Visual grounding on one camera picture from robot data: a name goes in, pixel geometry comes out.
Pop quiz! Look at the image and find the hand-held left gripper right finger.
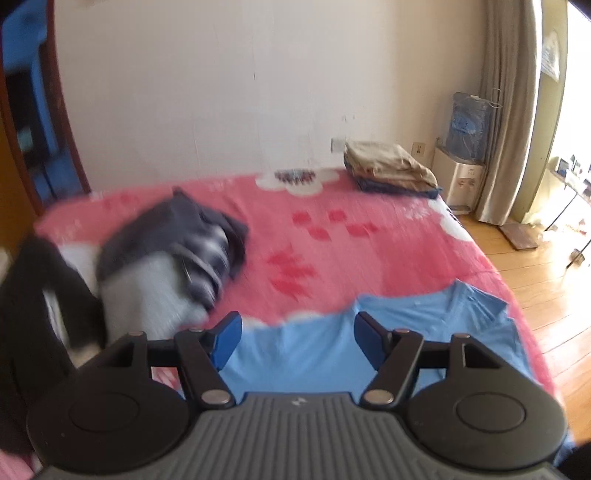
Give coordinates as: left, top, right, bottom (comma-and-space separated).
353, 311, 506, 411

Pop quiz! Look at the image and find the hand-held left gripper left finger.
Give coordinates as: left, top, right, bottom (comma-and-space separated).
76, 311, 244, 411

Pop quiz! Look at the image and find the light blue printed t-shirt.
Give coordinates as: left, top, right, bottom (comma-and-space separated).
178, 281, 534, 402

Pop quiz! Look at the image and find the dark charcoal garment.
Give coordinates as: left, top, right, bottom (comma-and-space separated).
0, 235, 109, 455

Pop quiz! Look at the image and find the pink floral blanket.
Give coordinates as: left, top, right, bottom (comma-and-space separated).
0, 167, 559, 480

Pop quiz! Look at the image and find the light grey cloth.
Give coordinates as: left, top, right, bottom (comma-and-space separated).
99, 256, 213, 344

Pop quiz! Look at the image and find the navy jacket with plaid lining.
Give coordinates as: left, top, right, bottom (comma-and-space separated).
97, 187, 250, 311

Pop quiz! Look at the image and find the beige cloth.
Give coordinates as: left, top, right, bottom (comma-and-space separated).
67, 339, 109, 370

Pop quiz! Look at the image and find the beige folded garment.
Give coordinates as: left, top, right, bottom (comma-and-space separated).
342, 141, 439, 192

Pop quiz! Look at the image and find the white water dispenser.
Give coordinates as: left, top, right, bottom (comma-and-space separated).
434, 138, 488, 214

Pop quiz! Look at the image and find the brown floor mat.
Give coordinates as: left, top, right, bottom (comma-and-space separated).
500, 223, 540, 251

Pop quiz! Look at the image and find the folding table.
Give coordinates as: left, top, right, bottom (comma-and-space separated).
545, 154, 591, 268

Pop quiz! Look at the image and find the wooden door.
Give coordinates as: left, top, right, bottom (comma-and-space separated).
0, 117, 44, 252

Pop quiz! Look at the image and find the beige curtain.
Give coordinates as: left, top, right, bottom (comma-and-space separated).
475, 0, 543, 227

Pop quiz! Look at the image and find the brown door frame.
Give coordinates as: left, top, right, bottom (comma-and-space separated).
0, 0, 92, 217

